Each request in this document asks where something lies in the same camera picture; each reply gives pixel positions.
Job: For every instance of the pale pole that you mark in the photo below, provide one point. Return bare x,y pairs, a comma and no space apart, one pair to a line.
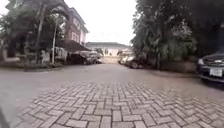
53,43

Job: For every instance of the dense dark trees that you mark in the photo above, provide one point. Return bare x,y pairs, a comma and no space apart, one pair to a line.
166,30

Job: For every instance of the pale building with dark roof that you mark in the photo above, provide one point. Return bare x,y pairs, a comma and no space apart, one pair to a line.
110,49

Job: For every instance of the parked vehicle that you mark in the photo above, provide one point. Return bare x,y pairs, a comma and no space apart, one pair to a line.
132,62

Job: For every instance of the pale boundary wall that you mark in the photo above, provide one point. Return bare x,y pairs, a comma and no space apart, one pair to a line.
110,60

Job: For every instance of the white fence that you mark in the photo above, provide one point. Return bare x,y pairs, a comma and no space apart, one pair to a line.
60,53

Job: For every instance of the low planting bed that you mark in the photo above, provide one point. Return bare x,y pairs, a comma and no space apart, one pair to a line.
30,65

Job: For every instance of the grey parked car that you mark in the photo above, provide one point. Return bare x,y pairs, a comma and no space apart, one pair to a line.
94,57

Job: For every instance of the dark car with number plate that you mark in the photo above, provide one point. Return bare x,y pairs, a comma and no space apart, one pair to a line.
211,66

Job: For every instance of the dark parked car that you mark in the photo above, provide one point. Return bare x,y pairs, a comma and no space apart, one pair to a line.
76,58

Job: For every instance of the grey brick paved road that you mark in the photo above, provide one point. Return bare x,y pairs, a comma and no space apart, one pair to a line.
110,100

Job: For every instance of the red-brown multi-storey building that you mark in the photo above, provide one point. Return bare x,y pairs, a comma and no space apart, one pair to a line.
75,33

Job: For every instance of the group of trees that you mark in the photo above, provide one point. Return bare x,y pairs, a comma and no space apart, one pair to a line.
23,26

